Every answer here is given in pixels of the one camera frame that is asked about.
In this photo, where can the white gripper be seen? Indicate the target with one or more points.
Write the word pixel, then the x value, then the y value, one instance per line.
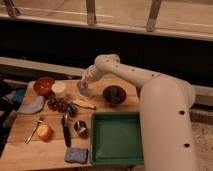
pixel 86 79

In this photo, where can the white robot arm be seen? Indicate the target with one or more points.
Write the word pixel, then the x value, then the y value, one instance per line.
pixel 165 101

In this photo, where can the grey blue plastic cup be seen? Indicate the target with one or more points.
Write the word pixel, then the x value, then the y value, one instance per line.
pixel 83 89

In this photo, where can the white cup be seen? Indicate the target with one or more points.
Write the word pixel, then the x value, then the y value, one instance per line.
pixel 59 89

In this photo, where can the small dark metal cup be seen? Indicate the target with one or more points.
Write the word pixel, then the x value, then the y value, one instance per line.
pixel 81 129

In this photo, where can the yellow banana piece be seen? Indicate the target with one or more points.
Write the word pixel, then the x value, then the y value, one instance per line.
pixel 83 104

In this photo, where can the dark brown bowl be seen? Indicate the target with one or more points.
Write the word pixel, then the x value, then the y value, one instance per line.
pixel 114 95

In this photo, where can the purple grapes bunch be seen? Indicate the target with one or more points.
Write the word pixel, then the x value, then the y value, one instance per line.
pixel 61 106

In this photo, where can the red bowl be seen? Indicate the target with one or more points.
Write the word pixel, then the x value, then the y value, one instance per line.
pixel 43 85

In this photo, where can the wooden board table top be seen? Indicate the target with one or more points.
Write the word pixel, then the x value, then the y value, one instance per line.
pixel 40 155

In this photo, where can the green plastic tray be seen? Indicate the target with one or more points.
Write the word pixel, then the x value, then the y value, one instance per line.
pixel 115 139

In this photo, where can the yellow orange fruit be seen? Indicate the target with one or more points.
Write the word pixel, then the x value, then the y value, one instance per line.
pixel 44 132

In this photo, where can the blue object at left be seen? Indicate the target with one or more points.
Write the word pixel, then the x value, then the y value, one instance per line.
pixel 16 96

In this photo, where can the blue sponge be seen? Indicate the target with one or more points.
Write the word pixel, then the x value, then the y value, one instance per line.
pixel 76 155

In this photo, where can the black handled knife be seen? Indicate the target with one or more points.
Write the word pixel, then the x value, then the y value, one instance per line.
pixel 66 130

